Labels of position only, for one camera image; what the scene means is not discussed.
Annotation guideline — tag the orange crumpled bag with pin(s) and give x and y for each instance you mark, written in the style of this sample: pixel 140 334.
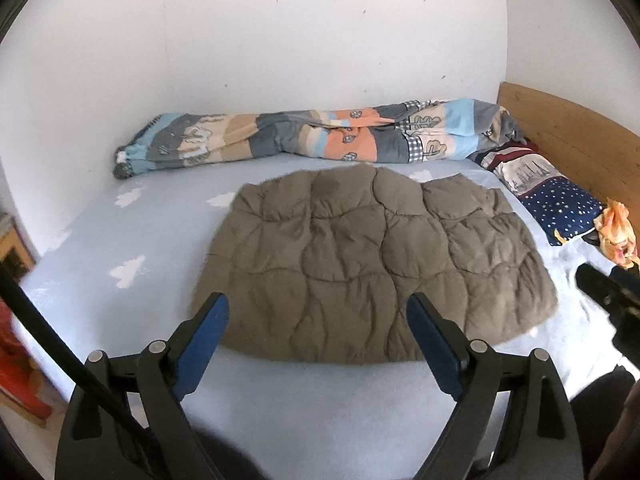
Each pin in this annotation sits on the orange crumpled bag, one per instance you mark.
pixel 616 235

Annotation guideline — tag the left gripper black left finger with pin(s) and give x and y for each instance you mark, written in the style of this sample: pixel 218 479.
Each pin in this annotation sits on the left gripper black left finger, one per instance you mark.
pixel 150 437

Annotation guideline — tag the colourful striped patterned quilt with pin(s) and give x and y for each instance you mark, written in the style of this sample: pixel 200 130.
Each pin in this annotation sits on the colourful striped patterned quilt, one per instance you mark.
pixel 403 133

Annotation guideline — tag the navy starry printed pillow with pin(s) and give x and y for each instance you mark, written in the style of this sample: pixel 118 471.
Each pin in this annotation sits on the navy starry printed pillow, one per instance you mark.
pixel 563 209

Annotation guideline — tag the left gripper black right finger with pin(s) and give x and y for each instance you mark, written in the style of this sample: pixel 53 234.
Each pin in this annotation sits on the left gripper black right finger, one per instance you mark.
pixel 538 437

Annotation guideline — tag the olive quilted puffer jacket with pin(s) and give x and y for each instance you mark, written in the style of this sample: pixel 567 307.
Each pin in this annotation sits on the olive quilted puffer jacket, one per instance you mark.
pixel 318 265

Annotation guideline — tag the wooden headboard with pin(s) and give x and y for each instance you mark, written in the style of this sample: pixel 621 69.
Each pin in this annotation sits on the wooden headboard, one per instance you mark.
pixel 593 151

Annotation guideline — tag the wooden bedside furniture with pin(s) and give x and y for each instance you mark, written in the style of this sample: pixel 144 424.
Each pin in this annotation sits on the wooden bedside furniture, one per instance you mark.
pixel 14 253

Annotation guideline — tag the light blue cloud bedsheet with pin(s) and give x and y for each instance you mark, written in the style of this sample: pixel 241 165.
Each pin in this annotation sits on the light blue cloud bedsheet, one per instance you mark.
pixel 124 274

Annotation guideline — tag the red orange box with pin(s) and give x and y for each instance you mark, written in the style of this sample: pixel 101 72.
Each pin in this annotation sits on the red orange box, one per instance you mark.
pixel 20 380

